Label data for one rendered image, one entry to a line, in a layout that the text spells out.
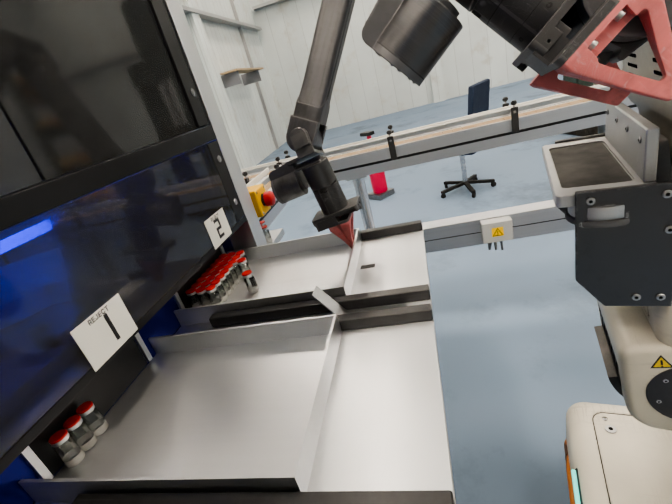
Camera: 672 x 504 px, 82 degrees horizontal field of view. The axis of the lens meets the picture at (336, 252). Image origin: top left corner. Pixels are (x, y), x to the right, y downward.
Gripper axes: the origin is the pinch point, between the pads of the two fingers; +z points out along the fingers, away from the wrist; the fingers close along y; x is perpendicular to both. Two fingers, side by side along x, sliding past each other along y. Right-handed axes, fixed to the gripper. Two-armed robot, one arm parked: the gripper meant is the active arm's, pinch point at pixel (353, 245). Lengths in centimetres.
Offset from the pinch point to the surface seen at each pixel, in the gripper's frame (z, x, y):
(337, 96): -18, -1036, 175
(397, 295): 2.2, 22.0, -9.9
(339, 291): -0.5, 20.0, -0.3
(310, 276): 0.3, 8.0, 8.8
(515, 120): 7, -82, -52
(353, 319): 0.8, 27.6, -3.4
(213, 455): 0, 49, 11
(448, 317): 92, -94, -1
